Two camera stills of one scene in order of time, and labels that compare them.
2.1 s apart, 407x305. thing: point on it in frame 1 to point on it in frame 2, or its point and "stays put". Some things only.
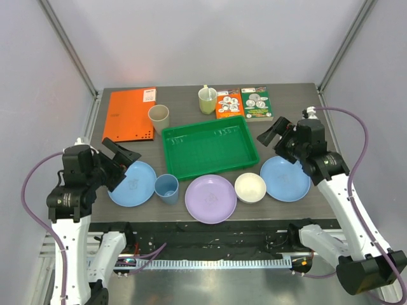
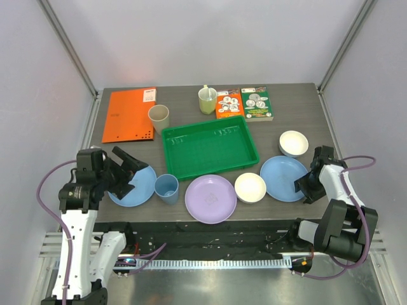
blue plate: x=283 y=180 stays put
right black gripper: x=283 y=142 to x=308 y=186
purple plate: x=210 y=199 stays put
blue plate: x=137 y=187 stays put
